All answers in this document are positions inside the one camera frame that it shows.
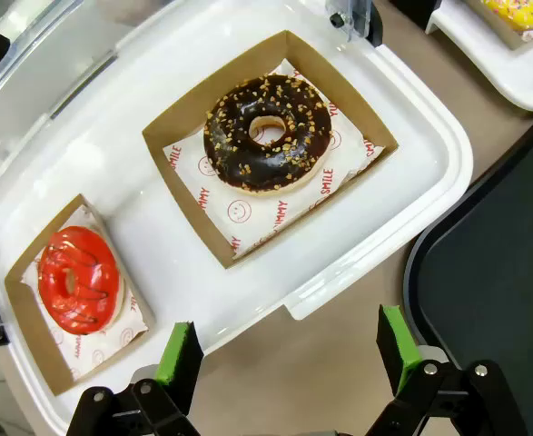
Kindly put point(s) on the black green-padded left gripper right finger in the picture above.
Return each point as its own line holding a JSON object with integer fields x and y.
{"x": 397, "y": 345}

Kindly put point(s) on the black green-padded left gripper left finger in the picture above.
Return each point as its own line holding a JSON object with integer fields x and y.
{"x": 180, "y": 359}

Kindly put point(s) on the dark serving tray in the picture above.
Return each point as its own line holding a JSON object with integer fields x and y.
{"x": 493, "y": 263}

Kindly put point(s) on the red glazed drizzled donut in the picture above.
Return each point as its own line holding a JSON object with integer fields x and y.
{"x": 79, "y": 280}

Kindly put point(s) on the brown cardboard donut tray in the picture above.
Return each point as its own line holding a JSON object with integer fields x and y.
{"x": 193, "y": 150}
{"x": 25, "y": 309}

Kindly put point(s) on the chocolate glazed nut donut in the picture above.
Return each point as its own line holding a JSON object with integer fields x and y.
{"x": 267, "y": 133}

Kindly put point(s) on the yellow sprinkled donut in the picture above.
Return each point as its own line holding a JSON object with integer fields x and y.
{"x": 518, "y": 12}

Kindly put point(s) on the white smiley print paper liner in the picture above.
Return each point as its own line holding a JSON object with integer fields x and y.
{"x": 98, "y": 349}
{"x": 248, "y": 218}

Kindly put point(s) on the large white plastic container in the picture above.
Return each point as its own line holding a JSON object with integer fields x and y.
{"x": 166, "y": 254}

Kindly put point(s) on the small white plastic container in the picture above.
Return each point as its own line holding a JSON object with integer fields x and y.
{"x": 511, "y": 68}

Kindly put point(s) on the clear plastic container lid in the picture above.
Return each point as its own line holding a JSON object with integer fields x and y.
{"x": 43, "y": 54}

